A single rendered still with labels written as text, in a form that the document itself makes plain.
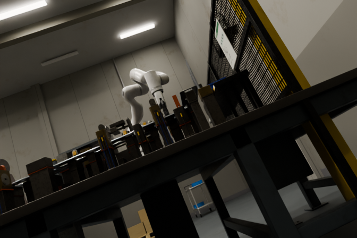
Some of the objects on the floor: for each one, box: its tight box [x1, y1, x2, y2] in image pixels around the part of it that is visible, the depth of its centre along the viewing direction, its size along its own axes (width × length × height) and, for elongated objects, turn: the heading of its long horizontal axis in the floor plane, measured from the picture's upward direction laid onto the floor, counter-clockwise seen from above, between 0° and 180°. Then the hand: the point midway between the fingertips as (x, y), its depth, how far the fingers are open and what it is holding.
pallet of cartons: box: [127, 209, 155, 238], centre depth 807 cm, size 147×108×79 cm
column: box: [140, 180, 200, 238], centre depth 224 cm, size 31×31×66 cm
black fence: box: [206, 0, 357, 226], centre depth 215 cm, size 14×197×155 cm, turn 128°
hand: (166, 113), depth 186 cm, fingers closed, pressing on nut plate
